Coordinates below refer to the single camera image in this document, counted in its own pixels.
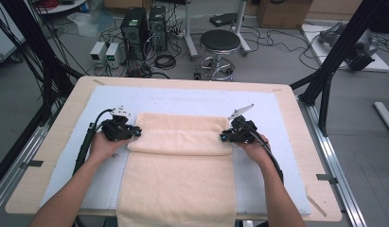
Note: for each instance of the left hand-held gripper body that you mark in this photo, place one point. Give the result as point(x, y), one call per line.
point(116, 130)

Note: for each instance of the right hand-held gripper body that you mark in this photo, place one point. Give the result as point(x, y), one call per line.
point(242, 130)

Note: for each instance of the cream towel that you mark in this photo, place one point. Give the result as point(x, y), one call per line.
point(179, 183)

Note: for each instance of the person's left hand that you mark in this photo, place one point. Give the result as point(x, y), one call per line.
point(102, 148)

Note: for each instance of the person's right hand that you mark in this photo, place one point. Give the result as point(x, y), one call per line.
point(257, 151)

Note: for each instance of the white foam mat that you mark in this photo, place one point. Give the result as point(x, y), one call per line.
point(189, 101)

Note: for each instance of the wooden table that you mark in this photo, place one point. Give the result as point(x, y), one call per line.
point(312, 151)

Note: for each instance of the white power supply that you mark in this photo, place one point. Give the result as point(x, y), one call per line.
point(114, 55)
point(98, 53)

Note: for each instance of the black tape strip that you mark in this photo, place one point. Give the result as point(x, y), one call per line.
point(32, 164)
point(326, 178)

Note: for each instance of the black round stool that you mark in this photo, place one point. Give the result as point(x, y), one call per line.
point(220, 40)

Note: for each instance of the large black computer tower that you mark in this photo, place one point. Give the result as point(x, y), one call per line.
point(133, 31)

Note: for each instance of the white desk leg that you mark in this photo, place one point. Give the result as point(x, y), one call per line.
point(241, 28)
point(189, 34)

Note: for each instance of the white power strip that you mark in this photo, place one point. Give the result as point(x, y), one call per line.
point(179, 34)

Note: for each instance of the slim black computer tower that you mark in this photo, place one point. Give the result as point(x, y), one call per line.
point(158, 26)

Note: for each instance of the clear plastic bag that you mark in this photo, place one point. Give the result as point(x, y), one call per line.
point(88, 23)

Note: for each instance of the black flat device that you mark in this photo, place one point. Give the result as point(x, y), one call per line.
point(223, 19)

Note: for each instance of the white floor board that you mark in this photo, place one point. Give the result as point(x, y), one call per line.
point(315, 44)

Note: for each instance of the cardboard box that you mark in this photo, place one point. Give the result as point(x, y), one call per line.
point(283, 14)

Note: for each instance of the grey machine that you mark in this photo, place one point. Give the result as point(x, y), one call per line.
point(331, 33)

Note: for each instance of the round white table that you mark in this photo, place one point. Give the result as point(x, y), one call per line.
point(66, 7)

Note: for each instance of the black machine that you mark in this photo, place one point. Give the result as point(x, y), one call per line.
point(361, 56)

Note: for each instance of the white tube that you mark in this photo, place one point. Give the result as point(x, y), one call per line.
point(384, 116)

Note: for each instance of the aluminium rail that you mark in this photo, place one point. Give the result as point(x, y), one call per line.
point(337, 164)
point(15, 176)

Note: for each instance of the black metal frame strut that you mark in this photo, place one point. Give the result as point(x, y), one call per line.
point(337, 53)

